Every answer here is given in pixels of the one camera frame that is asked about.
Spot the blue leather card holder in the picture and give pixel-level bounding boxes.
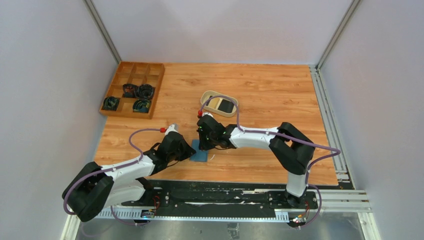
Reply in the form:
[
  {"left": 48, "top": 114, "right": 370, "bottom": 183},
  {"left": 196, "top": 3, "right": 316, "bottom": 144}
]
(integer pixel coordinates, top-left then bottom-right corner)
[{"left": 189, "top": 139, "right": 209, "bottom": 163}]

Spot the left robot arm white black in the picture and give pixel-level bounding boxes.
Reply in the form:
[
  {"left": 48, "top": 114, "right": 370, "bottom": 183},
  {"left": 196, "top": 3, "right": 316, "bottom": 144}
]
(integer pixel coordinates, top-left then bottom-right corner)
[{"left": 62, "top": 131, "right": 196, "bottom": 222}]

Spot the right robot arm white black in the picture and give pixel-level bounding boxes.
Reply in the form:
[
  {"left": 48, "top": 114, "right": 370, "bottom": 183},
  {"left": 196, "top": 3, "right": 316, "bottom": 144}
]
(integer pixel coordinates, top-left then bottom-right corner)
[{"left": 197, "top": 114, "right": 316, "bottom": 209}]

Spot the gold card in tray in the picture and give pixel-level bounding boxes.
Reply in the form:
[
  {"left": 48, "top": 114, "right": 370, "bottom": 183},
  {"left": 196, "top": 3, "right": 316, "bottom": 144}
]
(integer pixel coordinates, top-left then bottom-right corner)
[{"left": 205, "top": 95, "right": 223, "bottom": 109}]

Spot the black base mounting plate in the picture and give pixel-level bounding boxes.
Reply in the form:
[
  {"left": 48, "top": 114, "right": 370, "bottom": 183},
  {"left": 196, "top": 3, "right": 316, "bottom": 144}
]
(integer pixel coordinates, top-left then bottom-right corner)
[{"left": 122, "top": 180, "right": 319, "bottom": 218}]

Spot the rolled dark belt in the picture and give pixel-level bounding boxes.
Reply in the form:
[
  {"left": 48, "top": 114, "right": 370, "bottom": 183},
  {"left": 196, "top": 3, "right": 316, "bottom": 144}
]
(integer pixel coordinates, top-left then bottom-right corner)
[
  {"left": 101, "top": 96, "right": 120, "bottom": 111},
  {"left": 132, "top": 99, "right": 152, "bottom": 113},
  {"left": 134, "top": 83, "right": 155, "bottom": 100},
  {"left": 122, "top": 83, "right": 138, "bottom": 98}
]

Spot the wooden compartment organizer box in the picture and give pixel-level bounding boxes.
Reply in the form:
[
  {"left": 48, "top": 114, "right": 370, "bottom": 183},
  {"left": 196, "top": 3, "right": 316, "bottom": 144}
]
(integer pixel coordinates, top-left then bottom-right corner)
[{"left": 99, "top": 61, "right": 165, "bottom": 119}]

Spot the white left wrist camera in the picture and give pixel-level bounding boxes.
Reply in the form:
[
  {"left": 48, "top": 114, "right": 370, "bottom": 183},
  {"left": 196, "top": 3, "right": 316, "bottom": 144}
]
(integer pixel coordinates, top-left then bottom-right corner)
[{"left": 159, "top": 123, "right": 179, "bottom": 135}]

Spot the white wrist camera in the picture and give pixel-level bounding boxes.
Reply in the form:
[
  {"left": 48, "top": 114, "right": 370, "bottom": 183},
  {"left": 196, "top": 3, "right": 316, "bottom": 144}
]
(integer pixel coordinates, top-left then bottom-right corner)
[
  {"left": 159, "top": 123, "right": 179, "bottom": 135},
  {"left": 197, "top": 110, "right": 214, "bottom": 119}
]

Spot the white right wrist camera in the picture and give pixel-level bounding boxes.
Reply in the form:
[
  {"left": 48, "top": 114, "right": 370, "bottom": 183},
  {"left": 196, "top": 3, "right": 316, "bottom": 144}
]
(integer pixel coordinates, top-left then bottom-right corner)
[{"left": 197, "top": 110, "right": 214, "bottom": 119}]

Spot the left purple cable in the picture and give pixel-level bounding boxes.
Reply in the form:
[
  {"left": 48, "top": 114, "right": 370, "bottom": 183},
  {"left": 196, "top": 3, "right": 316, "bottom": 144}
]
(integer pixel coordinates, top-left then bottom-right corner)
[{"left": 62, "top": 127, "right": 167, "bottom": 227}]

